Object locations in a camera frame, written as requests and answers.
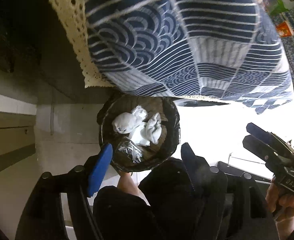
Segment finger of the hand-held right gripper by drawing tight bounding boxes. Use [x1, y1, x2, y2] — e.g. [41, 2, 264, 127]
[242, 134, 294, 172]
[245, 122, 294, 154]

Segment person's black pants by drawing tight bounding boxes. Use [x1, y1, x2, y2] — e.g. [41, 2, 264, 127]
[93, 156, 237, 240]

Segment blue patterned tablecloth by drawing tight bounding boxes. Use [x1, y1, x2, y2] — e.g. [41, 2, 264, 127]
[38, 0, 293, 115]

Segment bin with black bag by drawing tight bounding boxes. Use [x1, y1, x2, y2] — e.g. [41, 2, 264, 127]
[96, 94, 181, 173]

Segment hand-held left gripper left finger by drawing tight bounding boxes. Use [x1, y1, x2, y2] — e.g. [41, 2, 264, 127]
[15, 142, 114, 240]

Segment person's right forearm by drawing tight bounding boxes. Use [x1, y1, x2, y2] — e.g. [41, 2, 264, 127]
[277, 215, 294, 240]

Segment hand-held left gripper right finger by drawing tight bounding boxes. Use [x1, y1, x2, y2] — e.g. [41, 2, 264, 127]
[180, 142, 269, 240]

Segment orange drink cup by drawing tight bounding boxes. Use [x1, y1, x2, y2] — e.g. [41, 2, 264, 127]
[277, 22, 293, 38]

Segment green paper bag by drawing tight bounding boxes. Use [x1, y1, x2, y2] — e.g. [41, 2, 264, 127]
[269, 0, 291, 15]

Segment clear plastic ball wrapper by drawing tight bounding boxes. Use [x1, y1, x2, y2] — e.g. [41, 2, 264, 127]
[132, 106, 148, 120]

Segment silver foil snack bag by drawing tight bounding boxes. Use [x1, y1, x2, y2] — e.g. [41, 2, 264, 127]
[114, 140, 144, 163]

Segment person's right hand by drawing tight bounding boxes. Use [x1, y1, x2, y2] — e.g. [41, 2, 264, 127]
[265, 183, 294, 218]

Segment grey kitchen cabinet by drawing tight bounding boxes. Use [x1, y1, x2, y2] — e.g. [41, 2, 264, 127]
[0, 90, 38, 178]

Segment white tissue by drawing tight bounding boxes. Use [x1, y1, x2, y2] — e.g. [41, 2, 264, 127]
[111, 112, 142, 134]
[146, 112, 162, 144]

